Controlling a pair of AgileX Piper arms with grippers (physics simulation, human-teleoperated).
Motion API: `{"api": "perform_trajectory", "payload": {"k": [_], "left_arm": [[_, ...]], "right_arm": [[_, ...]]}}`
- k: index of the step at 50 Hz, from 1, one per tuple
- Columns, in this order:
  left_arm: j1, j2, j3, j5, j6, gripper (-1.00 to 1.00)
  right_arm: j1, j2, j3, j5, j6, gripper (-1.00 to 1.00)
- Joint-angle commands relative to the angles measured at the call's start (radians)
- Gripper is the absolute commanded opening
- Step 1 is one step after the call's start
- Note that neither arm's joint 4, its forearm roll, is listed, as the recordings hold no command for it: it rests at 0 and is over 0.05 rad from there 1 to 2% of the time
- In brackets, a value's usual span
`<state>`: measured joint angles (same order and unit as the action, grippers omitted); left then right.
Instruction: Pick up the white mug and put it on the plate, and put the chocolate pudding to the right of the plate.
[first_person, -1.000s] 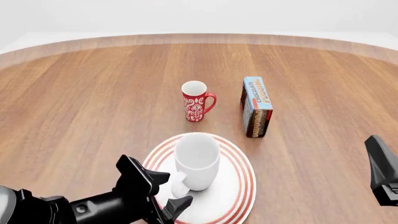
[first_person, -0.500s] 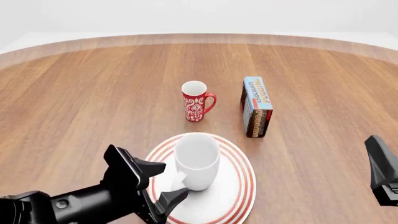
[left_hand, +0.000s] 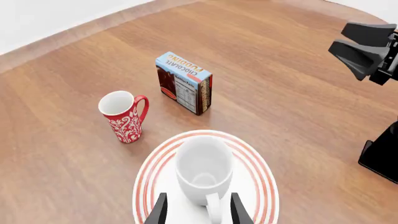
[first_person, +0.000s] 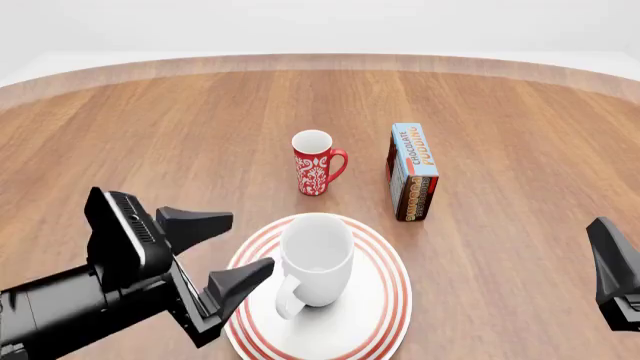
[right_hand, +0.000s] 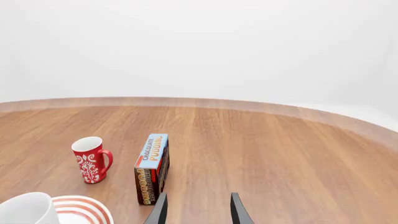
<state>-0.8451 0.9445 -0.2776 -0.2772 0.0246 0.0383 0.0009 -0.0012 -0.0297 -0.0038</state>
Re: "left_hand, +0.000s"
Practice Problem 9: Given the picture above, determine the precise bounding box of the chocolate pudding box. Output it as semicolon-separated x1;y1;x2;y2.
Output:
155;50;214;116

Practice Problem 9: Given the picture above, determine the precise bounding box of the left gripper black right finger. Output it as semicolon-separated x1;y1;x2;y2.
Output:
230;192;256;224

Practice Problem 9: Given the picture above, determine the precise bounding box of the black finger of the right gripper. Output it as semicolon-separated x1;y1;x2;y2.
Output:
341;22;398;49
328;39;391;82

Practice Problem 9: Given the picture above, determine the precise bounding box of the white plate with red rings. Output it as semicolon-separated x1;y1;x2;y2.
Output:
132;129;280;224

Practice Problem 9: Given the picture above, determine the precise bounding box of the red mug with white pattern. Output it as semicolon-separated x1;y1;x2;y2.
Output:
98;90;150;144

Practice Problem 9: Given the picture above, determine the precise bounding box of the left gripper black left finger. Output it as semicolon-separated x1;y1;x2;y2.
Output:
145;192;168;224

